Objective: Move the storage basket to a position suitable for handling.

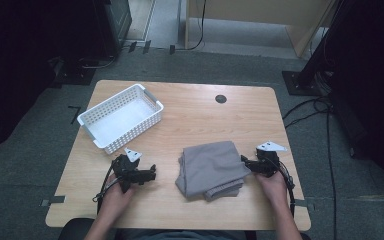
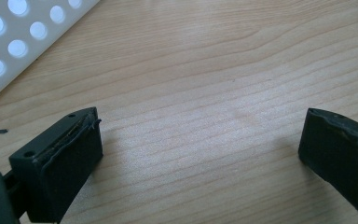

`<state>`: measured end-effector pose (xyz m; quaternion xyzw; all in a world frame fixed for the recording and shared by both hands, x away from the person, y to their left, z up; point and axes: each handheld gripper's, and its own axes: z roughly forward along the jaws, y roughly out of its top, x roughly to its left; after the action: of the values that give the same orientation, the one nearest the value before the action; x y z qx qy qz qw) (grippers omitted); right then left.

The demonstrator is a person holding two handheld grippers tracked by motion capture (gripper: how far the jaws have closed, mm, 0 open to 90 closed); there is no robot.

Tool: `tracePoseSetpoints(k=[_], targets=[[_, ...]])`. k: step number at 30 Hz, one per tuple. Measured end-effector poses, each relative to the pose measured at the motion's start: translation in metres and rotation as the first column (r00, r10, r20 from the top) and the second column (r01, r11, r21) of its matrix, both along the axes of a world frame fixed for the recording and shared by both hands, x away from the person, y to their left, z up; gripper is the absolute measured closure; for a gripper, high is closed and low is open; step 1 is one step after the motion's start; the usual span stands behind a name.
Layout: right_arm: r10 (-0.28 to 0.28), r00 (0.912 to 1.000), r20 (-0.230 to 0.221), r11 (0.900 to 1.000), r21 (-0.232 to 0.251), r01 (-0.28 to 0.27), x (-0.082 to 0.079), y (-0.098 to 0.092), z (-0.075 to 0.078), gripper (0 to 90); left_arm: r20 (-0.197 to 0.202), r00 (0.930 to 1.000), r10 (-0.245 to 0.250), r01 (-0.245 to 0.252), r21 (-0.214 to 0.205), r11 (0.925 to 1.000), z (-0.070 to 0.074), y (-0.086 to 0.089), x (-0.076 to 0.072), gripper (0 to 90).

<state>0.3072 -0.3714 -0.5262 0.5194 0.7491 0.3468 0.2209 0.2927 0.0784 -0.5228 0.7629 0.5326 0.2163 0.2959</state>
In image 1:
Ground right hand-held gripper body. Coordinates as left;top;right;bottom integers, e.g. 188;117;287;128
253;140;288;178

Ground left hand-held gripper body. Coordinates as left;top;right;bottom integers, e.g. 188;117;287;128
111;147;150;195

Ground grey cloth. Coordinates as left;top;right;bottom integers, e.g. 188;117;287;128
174;140;252;202

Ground white perforated plastic basket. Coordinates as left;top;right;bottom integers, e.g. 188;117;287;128
76;83;165;156

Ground person's right hand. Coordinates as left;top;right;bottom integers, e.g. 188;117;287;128
254;169;288;208

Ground person's left hand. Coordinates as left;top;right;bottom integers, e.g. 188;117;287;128
98;173;136;222

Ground grey tape strip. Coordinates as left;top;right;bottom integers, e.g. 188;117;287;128
39;195;67;208
293;198;316;212

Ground black tape corner mark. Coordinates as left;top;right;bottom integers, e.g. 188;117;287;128
67;105;82;126

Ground black chair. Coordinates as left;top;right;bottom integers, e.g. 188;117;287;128
57;217;97;240

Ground black flat stand base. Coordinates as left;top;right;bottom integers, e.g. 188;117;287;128
48;55;98;87

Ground black equipment cabinet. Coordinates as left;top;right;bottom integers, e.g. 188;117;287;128
91;0;133;58

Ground beige wooden cabinet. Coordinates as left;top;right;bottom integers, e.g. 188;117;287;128
184;0;336;59

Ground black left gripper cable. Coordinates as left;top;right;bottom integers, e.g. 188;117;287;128
92;159;123;215

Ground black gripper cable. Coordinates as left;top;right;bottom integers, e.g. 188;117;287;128
277;160;297;218
92;159;123;215

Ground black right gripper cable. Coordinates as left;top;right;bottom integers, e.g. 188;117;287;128
277;160;297;218

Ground black floor cables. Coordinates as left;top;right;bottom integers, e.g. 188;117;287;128
281;94;339;240

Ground black stand with base plate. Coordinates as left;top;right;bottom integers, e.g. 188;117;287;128
281;0;351;98

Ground black hanging cable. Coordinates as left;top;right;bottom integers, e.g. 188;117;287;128
174;0;208;52

